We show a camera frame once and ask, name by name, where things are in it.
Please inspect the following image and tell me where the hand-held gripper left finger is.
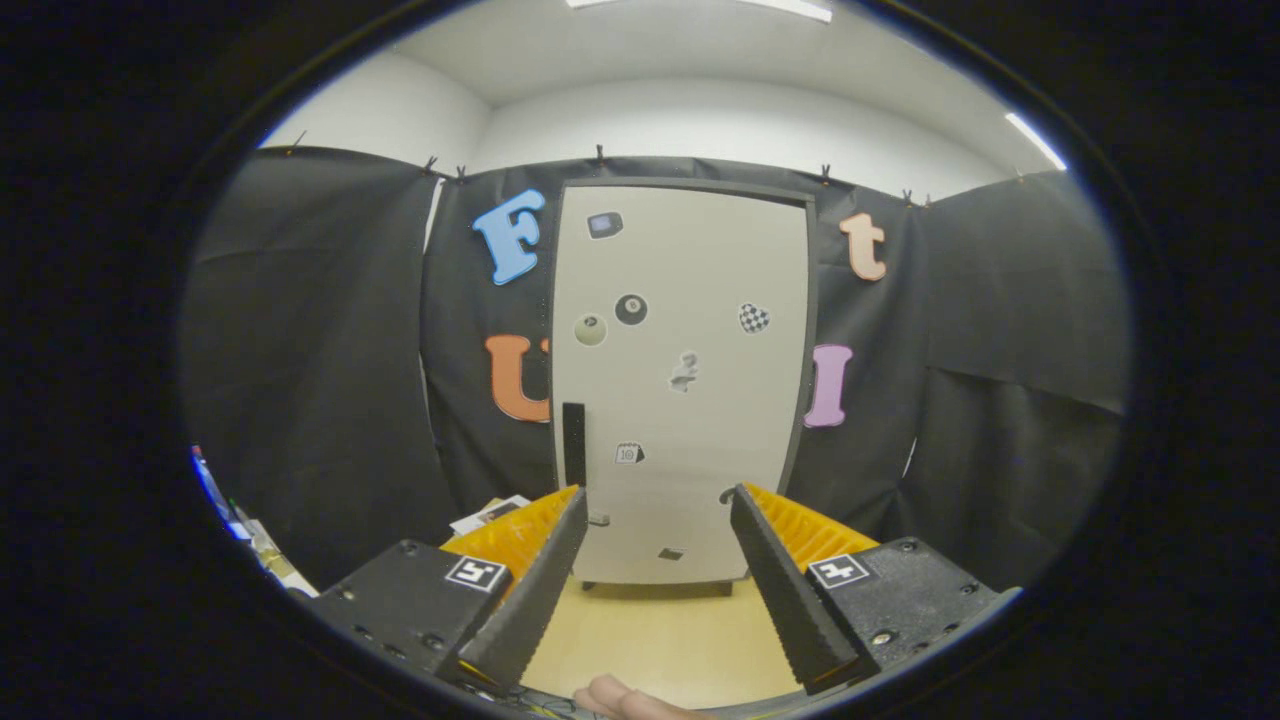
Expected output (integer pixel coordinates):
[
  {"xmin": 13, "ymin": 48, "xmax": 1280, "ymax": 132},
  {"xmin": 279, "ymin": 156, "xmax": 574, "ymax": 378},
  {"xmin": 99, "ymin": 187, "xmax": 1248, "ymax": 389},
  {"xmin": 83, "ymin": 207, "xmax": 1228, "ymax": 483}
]
[{"xmin": 308, "ymin": 485, "xmax": 589, "ymax": 693}]

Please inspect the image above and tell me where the black cabinet door handle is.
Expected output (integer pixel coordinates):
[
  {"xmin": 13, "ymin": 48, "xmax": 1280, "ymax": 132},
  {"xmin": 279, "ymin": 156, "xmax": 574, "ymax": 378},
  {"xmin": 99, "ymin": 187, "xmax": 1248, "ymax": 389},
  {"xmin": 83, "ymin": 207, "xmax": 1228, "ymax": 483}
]
[{"xmin": 562, "ymin": 402, "xmax": 587, "ymax": 488}]

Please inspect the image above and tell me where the pile of assorted small items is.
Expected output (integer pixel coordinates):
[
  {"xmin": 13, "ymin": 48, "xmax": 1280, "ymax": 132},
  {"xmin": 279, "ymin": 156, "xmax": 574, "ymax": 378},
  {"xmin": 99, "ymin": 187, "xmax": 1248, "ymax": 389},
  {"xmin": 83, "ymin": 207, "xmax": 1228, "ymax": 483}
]
[{"xmin": 190, "ymin": 445, "xmax": 321, "ymax": 599}]

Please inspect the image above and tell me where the long ceiling light panel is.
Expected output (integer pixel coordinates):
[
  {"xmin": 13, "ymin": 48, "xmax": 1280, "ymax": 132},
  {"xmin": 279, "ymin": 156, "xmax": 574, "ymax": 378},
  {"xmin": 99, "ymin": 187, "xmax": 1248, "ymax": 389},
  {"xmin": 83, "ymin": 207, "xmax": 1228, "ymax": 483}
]
[{"xmin": 565, "ymin": 0, "xmax": 833, "ymax": 23}]

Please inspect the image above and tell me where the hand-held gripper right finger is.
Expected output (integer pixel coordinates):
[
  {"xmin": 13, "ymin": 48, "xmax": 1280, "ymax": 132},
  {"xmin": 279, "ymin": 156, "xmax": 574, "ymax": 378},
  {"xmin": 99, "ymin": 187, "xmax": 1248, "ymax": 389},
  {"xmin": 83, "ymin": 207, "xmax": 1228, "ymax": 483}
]
[{"xmin": 730, "ymin": 484, "xmax": 1021, "ymax": 698}]

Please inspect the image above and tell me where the small white box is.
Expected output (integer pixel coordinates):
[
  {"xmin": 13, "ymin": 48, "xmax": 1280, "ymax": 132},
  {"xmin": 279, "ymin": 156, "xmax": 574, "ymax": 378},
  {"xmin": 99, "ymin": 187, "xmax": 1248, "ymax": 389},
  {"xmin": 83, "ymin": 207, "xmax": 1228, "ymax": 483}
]
[{"xmin": 450, "ymin": 494, "xmax": 531, "ymax": 536}]

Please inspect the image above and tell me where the row of black cloth clips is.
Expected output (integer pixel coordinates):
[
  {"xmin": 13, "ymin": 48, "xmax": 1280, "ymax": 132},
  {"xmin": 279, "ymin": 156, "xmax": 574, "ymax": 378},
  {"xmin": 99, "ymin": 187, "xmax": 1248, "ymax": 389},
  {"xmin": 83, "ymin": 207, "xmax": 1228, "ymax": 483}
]
[{"xmin": 285, "ymin": 130, "xmax": 1026, "ymax": 211}]

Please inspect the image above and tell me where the grey shoe cabinet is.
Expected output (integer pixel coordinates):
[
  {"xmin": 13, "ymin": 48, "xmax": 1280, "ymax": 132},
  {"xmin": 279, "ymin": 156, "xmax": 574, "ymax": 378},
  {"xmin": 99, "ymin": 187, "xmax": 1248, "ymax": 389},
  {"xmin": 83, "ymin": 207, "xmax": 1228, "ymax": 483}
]
[{"xmin": 548, "ymin": 178, "xmax": 821, "ymax": 598}]

